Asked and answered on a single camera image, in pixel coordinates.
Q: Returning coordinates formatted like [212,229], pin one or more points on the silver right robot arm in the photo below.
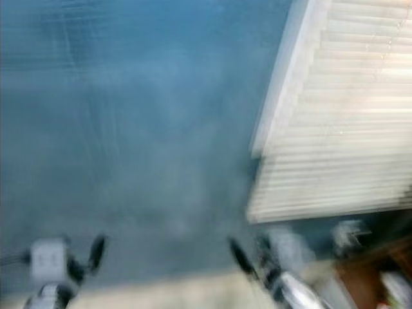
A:
[301,293]

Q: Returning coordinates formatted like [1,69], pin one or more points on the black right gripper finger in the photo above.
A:
[241,257]

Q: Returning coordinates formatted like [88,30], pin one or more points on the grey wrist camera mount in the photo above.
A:
[49,259]
[288,248]

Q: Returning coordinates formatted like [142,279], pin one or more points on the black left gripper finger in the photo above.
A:
[97,251]

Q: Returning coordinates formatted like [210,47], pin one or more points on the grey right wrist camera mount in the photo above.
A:
[288,248]

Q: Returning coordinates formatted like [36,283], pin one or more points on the white window frame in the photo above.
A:
[290,77]

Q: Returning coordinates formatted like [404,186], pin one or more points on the white window blinds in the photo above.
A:
[341,129]

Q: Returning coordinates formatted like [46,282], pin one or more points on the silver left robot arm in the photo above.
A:
[48,297]

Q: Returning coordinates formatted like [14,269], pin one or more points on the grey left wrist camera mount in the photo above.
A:
[49,259]

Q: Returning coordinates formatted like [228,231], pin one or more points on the brown wooden furniture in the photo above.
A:
[357,277]

